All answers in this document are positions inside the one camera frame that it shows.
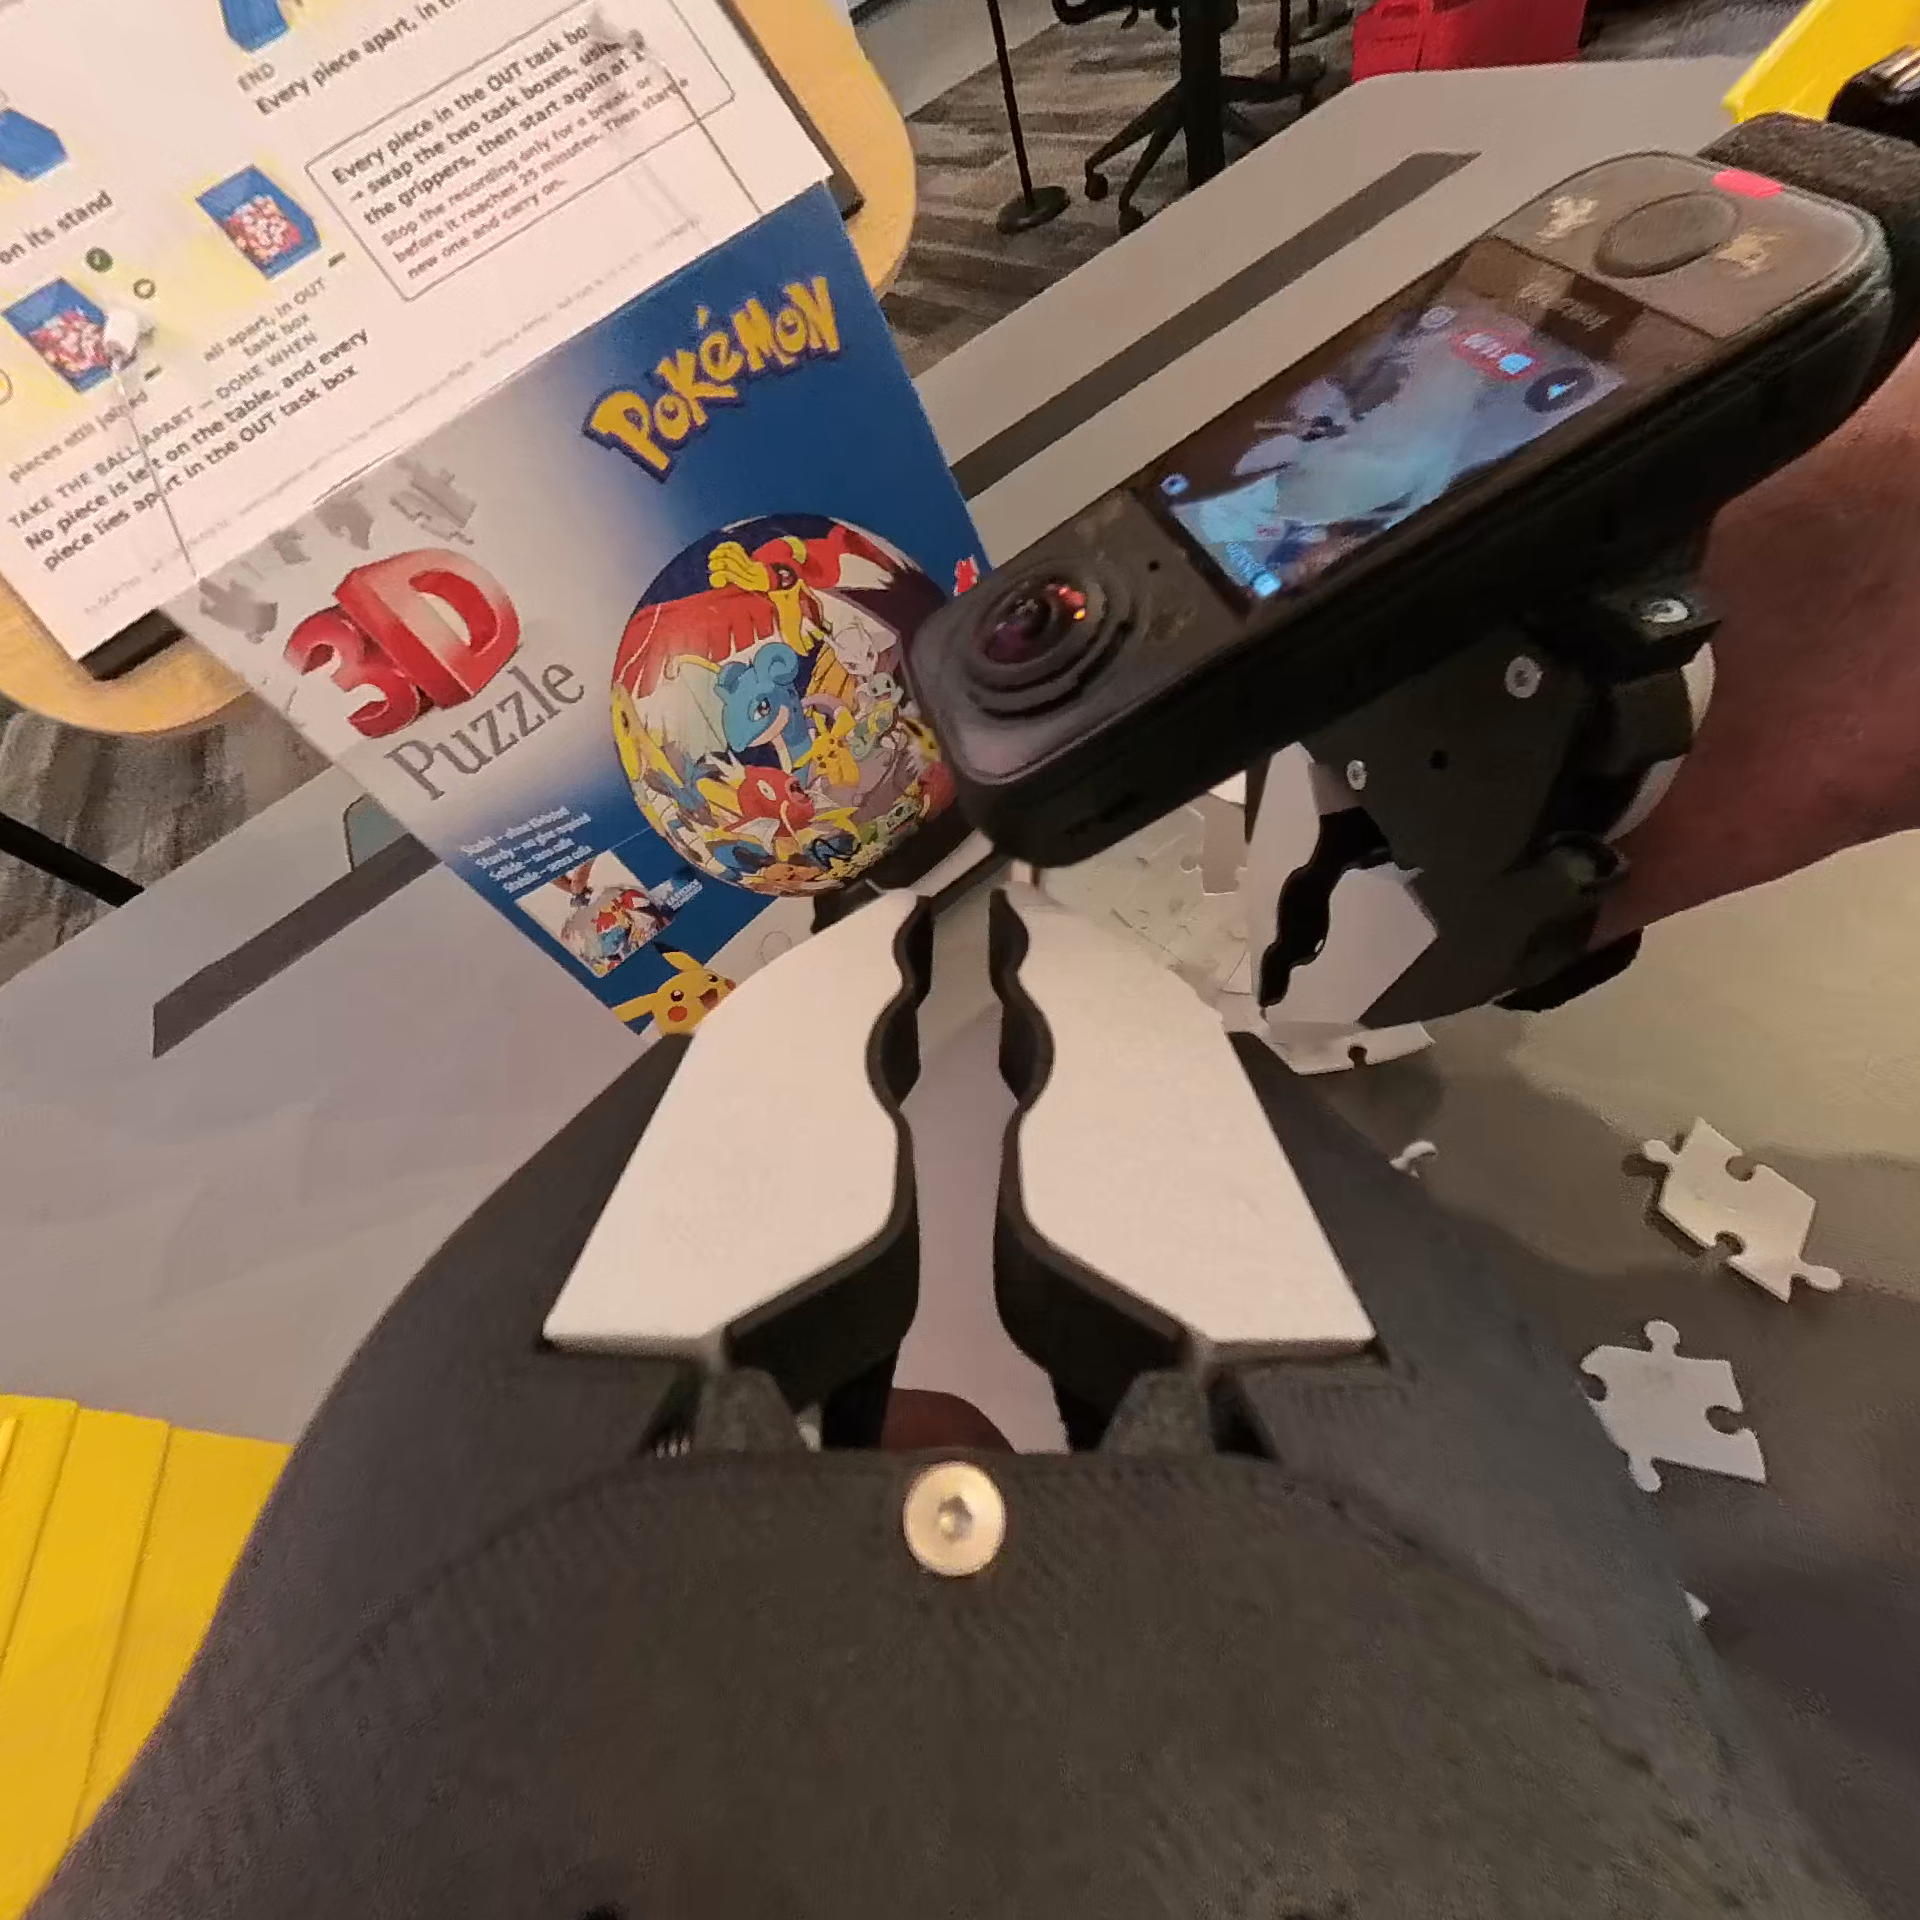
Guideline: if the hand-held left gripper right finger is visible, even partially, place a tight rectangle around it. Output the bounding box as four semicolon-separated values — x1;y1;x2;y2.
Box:
990;890;1379;1450

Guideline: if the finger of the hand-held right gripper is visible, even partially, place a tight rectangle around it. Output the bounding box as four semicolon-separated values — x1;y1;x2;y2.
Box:
1242;750;1359;1010
1276;855;1445;1028

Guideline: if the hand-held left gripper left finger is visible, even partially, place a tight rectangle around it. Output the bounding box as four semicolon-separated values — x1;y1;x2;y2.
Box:
539;890;927;1450

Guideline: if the blue puzzle box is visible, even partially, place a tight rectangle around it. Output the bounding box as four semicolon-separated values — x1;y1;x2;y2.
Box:
164;188;998;1038

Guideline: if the red bin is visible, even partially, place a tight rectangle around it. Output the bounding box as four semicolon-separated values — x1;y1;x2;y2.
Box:
1351;0;1593;84

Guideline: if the person's right hand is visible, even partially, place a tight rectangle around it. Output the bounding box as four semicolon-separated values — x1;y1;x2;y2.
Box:
1593;393;1920;934

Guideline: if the partly built puzzle ball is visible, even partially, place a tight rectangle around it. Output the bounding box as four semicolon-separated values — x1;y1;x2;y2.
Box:
1043;802;1277;998

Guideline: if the black pole stand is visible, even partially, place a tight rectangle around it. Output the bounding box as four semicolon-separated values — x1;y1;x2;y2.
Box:
982;0;1086;233

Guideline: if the printed instruction sheet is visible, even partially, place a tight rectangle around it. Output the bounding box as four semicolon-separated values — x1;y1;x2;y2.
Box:
0;0;828;662

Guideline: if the black office chair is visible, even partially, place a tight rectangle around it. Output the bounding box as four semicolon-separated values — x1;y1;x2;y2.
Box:
1049;0;1353;197

